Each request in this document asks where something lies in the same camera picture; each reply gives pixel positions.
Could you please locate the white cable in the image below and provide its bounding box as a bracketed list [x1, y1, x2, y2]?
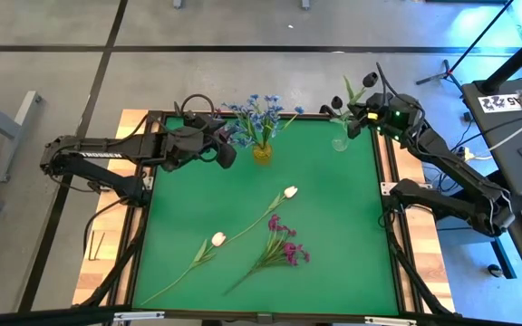
[464, 108, 522, 162]

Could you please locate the yellow glass vase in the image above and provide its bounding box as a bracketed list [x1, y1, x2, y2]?
[251, 142, 274, 167]

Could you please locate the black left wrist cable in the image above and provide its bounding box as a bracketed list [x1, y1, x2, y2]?
[179, 93, 218, 120]

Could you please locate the black desk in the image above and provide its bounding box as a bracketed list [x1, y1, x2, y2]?
[462, 79, 522, 305]

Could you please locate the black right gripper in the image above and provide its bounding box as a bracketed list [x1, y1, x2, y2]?
[345, 92, 424, 142]

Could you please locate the white label sticker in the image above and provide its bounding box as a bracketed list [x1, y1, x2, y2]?
[478, 92, 522, 114]

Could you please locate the pale pink artificial tulip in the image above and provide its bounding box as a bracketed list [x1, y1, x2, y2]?
[222, 185, 299, 248]
[139, 231, 227, 307]

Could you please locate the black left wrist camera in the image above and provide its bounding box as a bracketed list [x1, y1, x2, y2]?
[217, 140, 239, 170]

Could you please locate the thick black pole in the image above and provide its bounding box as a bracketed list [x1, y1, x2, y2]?
[477, 24, 522, 95]

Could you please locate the thin black tripod stand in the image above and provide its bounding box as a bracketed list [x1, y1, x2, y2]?
[415, 0, 516, 87]

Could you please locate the green table mat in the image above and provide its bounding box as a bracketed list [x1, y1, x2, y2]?
[131, 115, 401, 317]

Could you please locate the grey metal desk leg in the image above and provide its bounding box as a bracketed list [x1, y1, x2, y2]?
[0, 90, 44, 212]

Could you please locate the clear glass vase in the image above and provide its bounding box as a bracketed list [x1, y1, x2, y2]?
[331, 118, 351, 153]

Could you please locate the black table frame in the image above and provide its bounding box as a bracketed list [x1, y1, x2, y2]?
[72, 108, 459, 326]

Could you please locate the black artificial tulip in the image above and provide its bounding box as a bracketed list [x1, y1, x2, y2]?
[340, 71, 380, 132]
[330, 95, 348, 132]

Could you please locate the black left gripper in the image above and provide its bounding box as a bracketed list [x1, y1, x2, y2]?
[159, 112, 233, 172]

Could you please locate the blue artificial flower bunch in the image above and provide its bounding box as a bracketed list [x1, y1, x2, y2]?
[222, 93, 306, 153]

